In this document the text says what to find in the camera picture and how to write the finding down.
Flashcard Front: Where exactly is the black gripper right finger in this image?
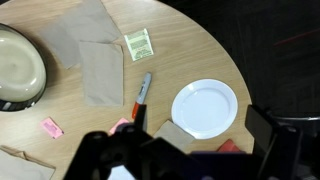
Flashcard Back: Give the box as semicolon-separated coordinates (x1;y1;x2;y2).
245;105;280;157

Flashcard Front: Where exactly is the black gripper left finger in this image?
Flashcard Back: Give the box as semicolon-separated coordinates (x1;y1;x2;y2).
134;105;147;131

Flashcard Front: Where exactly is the grey marker with red cap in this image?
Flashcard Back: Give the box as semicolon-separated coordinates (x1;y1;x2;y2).
132;72;152;118

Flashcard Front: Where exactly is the black rimmed cream bowl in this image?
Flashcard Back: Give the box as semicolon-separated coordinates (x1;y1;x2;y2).
0;24;47;112

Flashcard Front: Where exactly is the pink sweetener packet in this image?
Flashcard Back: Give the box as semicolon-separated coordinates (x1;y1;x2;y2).
109;118;130;134
40;117;64;139

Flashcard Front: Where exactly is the red orange cloth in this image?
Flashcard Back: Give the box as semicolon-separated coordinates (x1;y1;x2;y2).
218;139;240;152

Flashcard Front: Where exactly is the white plate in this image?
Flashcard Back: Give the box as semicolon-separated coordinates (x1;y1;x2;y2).
171;79;238;139

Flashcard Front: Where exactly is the brown paper napkin lower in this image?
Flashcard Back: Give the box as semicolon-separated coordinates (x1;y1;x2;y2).
79;42;123;106

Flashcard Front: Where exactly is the brown paper napkin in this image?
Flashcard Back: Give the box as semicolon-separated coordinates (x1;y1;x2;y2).
40;0;121;69
79;42;123;106

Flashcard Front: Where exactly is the green white sachet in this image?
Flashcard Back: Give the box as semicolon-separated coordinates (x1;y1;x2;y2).
124;28;154;61

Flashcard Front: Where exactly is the brown paper napkin upper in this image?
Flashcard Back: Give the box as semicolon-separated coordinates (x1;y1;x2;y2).
40;0;121;69

